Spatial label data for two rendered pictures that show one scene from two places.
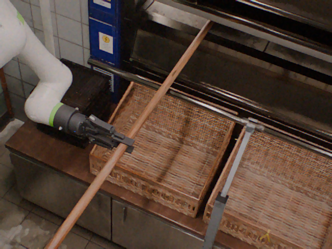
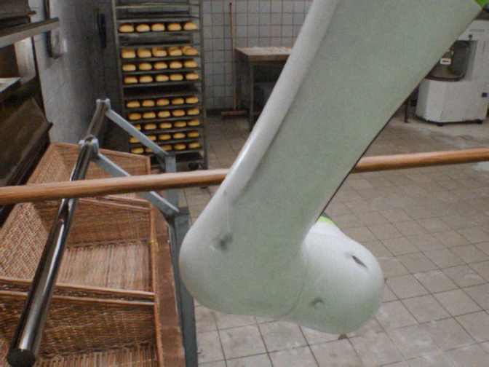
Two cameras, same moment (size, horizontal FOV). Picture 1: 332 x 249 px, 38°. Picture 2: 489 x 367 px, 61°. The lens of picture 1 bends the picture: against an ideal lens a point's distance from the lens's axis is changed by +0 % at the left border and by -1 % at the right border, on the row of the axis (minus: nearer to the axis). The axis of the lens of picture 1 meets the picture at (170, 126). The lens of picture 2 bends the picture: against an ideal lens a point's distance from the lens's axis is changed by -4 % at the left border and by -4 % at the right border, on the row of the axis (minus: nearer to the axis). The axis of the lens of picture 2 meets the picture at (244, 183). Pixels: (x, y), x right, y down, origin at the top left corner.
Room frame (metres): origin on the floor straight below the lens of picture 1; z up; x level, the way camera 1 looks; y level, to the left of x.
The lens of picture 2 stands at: (1.49, 0.77, 1.50)
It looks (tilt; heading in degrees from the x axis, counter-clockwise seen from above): 23 degrees down; 238
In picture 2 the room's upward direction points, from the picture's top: straight up
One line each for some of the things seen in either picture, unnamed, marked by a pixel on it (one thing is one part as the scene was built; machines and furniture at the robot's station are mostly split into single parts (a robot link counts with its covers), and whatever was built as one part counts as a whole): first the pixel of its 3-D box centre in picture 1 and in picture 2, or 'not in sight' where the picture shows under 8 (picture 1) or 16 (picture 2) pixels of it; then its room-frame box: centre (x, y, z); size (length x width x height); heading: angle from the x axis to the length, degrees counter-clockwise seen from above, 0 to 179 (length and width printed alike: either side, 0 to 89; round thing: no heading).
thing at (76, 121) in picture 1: (85, 126); not in sight; (1.13, 0.30, 1.20); 0.09 x 0.07 x 0.08; 71
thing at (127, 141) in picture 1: (124, 139); not in sight; (1.08, 0.15, 1.21); 0.07 x 0.03 x 0.01; 71
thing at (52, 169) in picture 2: not in sight; (98, 183); (1.10, -1.12, 0.72); 0.56 x 0.49 x 0.28; 70
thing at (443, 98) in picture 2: not in sight; (452, 71); (-3.76, -2.50, 0.66); 0.92 x 0.59 x 1.32; 160
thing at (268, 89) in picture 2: not in sight; (271, 95); (-1.71, -3.65, 0.35); 0.50 x 0.36 x 0.24; 70
